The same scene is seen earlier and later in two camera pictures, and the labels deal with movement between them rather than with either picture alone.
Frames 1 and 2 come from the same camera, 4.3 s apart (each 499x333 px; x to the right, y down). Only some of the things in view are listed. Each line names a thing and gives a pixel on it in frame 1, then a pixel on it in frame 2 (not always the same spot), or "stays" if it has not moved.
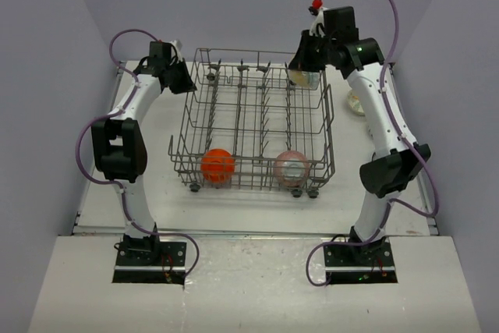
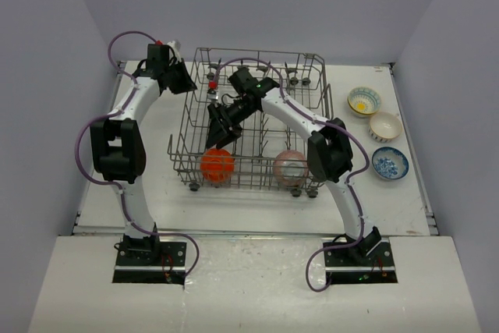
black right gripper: [302, 61] -> [218, 111]
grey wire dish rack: [247, 125] stays
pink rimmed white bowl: [291, 168] stays
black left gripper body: [178, 80] stays
